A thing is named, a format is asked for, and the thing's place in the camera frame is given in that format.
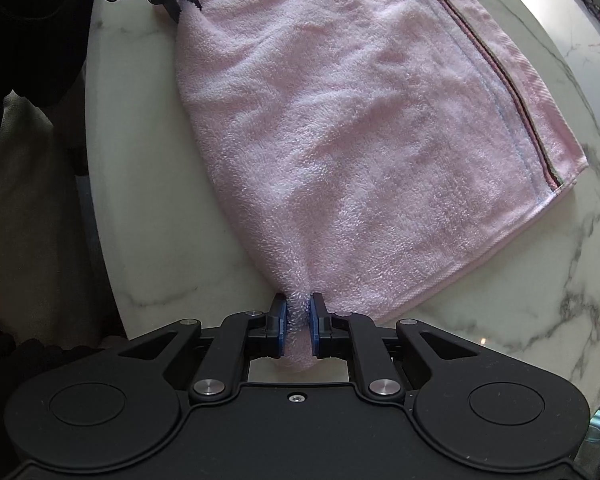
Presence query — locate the pink terry towel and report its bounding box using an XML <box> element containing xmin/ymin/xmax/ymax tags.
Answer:
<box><xmin>175</xmin><ymin>0</ymin><xmax>588</xmax><ymax>370</ymax></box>

